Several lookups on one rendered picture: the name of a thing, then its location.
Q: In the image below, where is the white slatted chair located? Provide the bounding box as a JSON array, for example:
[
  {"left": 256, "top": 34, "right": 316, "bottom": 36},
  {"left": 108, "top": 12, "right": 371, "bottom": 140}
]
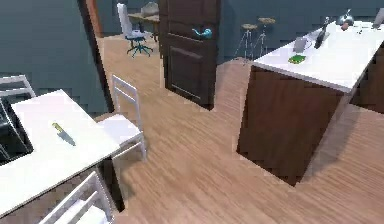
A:
[
  {"left": 37, "top": 170, "right": 115, "bottom": 224},
  {"left": 95, "top": 74, "right": 148, "bottom": 163},
  {"left": 0, "top": 74, "right": 37, "bottom": 99}
]

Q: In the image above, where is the dark bottle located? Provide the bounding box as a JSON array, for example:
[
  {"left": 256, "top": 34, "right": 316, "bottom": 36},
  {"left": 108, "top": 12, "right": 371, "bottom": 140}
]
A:
[{"left": 313, "top": 16, "right": 331, "bottom": 50}]

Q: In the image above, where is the grey lump on desk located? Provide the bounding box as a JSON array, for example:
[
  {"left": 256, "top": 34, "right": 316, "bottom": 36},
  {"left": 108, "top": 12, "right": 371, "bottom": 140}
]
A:
[{"left": 140, "top": 1, "right": 160, "bottom": 17}]

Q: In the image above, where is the teal door handle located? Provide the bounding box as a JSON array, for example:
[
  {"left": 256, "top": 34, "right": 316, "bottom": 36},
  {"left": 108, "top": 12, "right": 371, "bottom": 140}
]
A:
[{"left": 191, "top": 27, "right": 213, "bottom": 39}]

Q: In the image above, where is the round wooden stool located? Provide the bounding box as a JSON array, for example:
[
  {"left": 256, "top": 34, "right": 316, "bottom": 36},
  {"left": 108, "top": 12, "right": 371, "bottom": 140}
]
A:
[
  {"left": 234, "top": 23, "right": 259, "bottom": 62},
  {"left": 254, "top": 17, "right": 277, "bottom": 58}
]

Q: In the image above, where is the brown white-topped kitchen island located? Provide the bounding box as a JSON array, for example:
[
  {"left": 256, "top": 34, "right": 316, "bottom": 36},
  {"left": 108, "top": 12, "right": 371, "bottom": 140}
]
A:
[{"left": 236, "top": 20, "right": 384, "bottom": 187}]

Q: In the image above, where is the wooden desk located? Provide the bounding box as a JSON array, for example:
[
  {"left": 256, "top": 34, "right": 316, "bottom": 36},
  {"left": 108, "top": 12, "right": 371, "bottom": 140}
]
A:
[{"left": 127, "top": 12, "right": 161, "bottom": 43}]

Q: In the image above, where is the white dining table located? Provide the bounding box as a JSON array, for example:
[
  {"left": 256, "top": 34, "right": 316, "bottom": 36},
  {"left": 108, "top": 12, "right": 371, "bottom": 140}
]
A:
[{"left": 0, "top": 88, "right": 126, "bottom": 218}]

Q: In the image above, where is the green sponge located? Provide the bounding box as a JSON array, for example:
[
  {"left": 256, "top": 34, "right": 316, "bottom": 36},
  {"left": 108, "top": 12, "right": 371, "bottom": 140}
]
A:
[{"left": 288, "top": 54, "right": 307, "bottom": 65}]

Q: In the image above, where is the dark brown room door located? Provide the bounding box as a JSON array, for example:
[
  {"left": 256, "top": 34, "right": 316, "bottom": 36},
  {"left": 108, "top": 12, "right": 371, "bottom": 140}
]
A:
[{"left": 158, "top": 0, "right": 222, "bottom": 111}]

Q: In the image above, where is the white swivel office chair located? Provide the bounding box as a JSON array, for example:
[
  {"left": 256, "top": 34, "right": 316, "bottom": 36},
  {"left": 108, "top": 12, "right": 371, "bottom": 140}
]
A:
[{"left": 116, "top": 2, "right": 154, "bottom": 58}]

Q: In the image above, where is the silver kettle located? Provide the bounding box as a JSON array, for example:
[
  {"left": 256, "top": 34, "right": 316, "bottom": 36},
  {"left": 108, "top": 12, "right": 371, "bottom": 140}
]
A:
[{"left": 335, "top": 8, "right": 355, "bottom": 27}]

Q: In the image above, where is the yellow handled knife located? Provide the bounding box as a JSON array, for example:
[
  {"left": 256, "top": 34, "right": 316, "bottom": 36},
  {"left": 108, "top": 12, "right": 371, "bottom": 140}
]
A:
[{"left": 51, "top": 121, "right": 77, "bottom": 147}]

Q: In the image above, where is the grey upright appliance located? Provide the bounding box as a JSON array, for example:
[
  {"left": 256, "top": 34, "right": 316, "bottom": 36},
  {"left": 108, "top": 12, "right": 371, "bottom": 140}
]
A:
[{"left": 372, "top": 7, "right": 384, "bottom": 30}]

